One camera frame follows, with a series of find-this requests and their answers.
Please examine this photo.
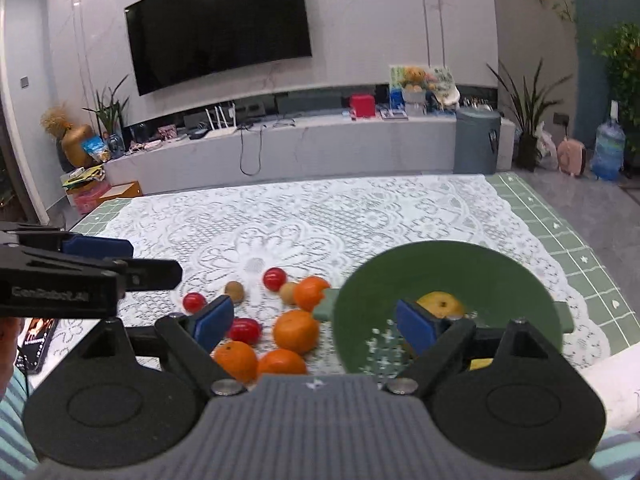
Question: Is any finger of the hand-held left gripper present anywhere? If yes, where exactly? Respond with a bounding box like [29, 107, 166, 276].
[112, 258, 183, 292]
[62, 236, 134, 261]

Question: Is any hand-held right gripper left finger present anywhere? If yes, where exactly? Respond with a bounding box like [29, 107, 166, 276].
[97, 295, 246, 396]

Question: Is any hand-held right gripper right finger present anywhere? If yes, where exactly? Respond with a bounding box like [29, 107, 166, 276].
[385, 299, 551, 396]

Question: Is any orange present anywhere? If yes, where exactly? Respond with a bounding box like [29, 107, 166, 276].
[256, 348, 307, 377]
[273, 310, 321, 355]
[212, 341, 259, 385]
[293, 276, 332, 312]

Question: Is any green bowl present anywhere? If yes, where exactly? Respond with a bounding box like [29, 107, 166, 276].
[312, 240, 576, 376]

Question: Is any person's left forearm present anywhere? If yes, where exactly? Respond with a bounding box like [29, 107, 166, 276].
[0, 317, 23, 401]

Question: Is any pink box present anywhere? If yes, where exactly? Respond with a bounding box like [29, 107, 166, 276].
[67, 180, 113, 215]

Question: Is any black smartphone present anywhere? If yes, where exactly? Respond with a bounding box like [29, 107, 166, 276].
[15, 317, 60, 375]

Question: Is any stack of papers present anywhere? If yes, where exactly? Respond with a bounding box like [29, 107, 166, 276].
[61, 165, 107, 192]

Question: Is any blue snack bag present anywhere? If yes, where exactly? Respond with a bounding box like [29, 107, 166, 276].
[81, 135, 110, 163]

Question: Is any gold vase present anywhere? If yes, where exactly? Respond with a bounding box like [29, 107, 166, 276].
[60, 124, 96, 168]

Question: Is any white lace tablecloth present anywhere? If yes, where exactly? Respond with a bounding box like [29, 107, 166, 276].
[37, 174, 611, 391]

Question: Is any dried wheat bouquet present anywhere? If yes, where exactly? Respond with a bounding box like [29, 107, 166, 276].
[40, 105, 71, 138]

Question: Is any green plant in glass vase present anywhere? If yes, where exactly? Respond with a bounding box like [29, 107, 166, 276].
[82, 75, 132, 158]

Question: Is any white router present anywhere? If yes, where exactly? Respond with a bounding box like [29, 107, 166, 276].
[202, 102, 238, 136]

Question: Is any grey stone media cabinet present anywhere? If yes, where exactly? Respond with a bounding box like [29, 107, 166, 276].
[102, 87, 516, 196]

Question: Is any grey trash bin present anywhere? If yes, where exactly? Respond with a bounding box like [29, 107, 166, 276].
[454, 107, 502, 175]

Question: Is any potted plant with long leaves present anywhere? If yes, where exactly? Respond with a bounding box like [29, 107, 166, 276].
[486, 57, 573, 171]

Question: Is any red box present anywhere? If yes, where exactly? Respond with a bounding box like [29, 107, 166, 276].
[349, 93, 376, 120]

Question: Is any pink bag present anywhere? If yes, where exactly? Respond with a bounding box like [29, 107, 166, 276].
[556, 137, 587, 177]

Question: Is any black television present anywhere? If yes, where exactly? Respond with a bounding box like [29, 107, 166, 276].
[124, 0, 313, 97]

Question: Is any plush toy gift basket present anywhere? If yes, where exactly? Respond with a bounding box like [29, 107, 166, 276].
[389, 64, 461, 111]

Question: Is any blue water bottle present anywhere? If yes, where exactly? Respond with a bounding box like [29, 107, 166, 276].
[590, 101, 627, 182]

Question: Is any large leafy plant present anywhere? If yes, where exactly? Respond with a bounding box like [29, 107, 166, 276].
[592, 22, 640, 161]

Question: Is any black cable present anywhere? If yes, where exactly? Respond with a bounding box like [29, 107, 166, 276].
[239, 122, 263, 176]

